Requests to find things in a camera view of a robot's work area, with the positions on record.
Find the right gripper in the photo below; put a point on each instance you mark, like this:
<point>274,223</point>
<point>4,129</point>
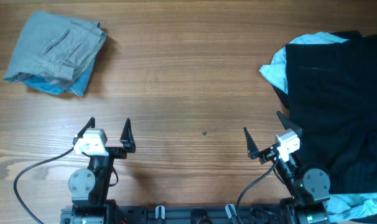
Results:
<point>265,155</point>

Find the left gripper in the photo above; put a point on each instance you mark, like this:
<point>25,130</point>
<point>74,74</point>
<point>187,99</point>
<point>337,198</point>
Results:
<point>128,143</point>

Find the black shorts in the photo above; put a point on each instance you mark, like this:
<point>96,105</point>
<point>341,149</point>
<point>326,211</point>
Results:
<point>332,96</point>

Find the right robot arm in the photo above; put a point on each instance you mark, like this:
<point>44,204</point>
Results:
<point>308,185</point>

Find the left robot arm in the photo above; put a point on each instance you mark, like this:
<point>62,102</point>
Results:
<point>89,187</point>

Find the folded blue jeans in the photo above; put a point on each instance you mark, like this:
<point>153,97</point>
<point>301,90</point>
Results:
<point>78,88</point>

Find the folded grey trousers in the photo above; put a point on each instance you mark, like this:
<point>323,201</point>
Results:
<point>55,48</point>

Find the light blue t-shirt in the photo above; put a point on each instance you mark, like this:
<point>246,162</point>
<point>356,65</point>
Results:
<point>361,208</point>

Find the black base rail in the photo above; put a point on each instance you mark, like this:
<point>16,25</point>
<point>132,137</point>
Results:
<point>191,215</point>

